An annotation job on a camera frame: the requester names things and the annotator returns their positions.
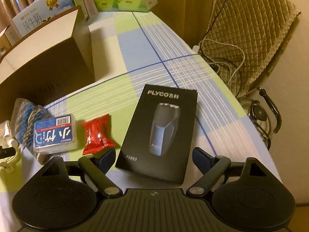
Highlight cotton swab bag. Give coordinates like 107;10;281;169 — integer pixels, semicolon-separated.
0;120;21;173

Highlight red snack packet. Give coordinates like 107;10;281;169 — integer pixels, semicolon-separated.
81;114;116;156

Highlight blue grey knitted sock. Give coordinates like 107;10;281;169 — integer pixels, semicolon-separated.
10;98;52;165

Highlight clear dental floss box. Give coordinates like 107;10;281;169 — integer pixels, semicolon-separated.
33;114;77;154

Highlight black Flyco shaver box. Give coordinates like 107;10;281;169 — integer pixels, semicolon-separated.
116;84;198;184

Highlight black headphones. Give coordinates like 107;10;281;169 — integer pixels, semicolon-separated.
239;87;282;150

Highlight brown cardboard storage box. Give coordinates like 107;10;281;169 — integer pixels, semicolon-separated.
1;6;95;122

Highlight small white product box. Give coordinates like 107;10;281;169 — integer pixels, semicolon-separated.
0;25;20;55

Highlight plaid bed sheet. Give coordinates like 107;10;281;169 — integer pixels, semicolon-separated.
0;10;282;232

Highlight quilted olive chair cover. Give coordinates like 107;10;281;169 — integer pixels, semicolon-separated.
199;0;301;98

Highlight blue milk carton box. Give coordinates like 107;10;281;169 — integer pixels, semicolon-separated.
13;0;89;37

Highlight white cable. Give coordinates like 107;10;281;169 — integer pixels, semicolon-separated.
198;38;246;90

